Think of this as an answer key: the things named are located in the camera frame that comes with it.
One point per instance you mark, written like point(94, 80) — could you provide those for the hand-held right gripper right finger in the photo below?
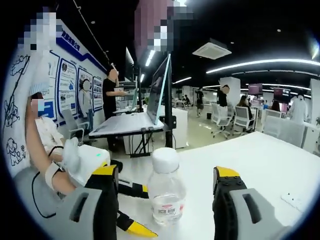
point(230, 207)

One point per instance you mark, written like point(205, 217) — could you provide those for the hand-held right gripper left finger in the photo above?
point(100, 205)

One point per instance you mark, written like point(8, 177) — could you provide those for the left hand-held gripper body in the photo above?
point(87, 160)

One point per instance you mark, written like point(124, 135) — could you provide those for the clear plastic water bottle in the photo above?
point(166, 190)

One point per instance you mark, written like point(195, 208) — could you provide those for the person's left hand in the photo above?
point(65, 185)

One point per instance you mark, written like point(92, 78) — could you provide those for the white wristband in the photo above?
point(53, 175)

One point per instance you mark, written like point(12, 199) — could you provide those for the grey office chair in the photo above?
point(73, 125)

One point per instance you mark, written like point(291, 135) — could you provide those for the white side desk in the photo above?
point(125, 123)

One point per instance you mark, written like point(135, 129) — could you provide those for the white table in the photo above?
point(250, 155)

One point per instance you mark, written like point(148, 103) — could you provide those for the person's grey trousers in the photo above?
point(32, 200)

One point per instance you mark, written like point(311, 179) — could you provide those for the person's white printed shirt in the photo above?
point(17, 112)

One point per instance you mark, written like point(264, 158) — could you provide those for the white office chair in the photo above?
point(242, 120)
point(221, 120)

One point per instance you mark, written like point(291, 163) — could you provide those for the white partition panel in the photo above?
point(285, 132)

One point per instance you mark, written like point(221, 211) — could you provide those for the monitor on stand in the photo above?
point(158, 90)

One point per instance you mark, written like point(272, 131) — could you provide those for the small pink screen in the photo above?
point(255, 88)

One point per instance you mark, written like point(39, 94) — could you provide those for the curved ceiling light strip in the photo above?
point(262, 63)

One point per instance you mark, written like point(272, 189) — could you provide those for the ceiling air conditioner vent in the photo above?
point(212, 48)

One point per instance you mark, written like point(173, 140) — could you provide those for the blue white wall poster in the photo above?
point(72, 82)

